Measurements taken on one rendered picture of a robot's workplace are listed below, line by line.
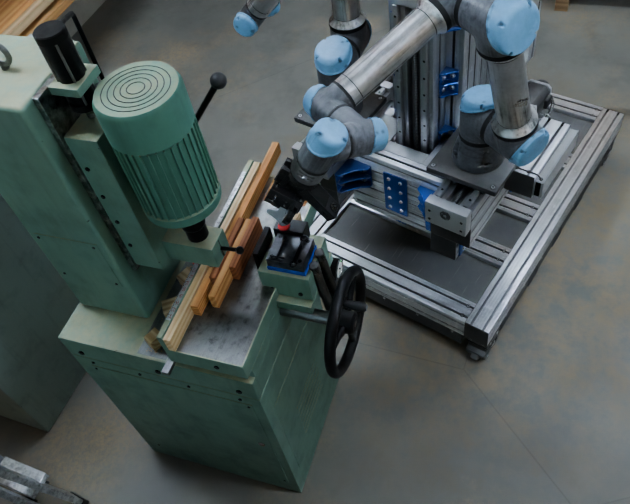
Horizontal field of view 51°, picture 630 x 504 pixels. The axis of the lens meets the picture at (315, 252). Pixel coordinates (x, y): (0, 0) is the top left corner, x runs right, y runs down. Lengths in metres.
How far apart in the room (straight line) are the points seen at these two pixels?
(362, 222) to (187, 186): 1.40
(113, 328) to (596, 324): 1.74
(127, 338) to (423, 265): 1.18
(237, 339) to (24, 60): 0.76
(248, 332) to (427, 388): 1.04
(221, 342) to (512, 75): 0.91
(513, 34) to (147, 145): 0.78
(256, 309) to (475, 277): 1.09
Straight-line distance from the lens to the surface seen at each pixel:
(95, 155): 1.41
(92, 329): 1.89
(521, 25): 1.51
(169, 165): 1.32
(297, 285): 1.62
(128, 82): 1.34
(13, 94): 1.40
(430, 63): 2.00
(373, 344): 2.59
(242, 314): 1.64
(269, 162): 1.91
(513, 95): 1.66
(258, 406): 1.77
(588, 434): 2.49
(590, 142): 3.00
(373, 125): 1.42
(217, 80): 1.39
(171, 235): 1.62
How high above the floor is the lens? 2.23
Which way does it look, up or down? 51 degrees down
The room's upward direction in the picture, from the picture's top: 12 degrees counter-clockwise
